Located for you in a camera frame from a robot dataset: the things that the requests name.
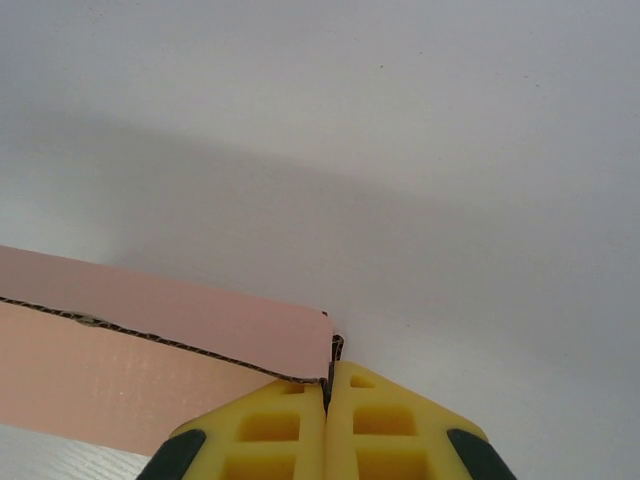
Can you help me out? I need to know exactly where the pink corrugated cardboard box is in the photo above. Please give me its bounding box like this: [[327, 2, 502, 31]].
[[0, 244, 347, 458]]

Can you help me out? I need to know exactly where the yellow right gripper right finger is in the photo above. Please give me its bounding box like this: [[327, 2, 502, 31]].
[[324, 360, 519, 480]]

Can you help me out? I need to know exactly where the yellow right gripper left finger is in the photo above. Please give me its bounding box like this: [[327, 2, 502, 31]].
[[134, 374, 329, 480]]

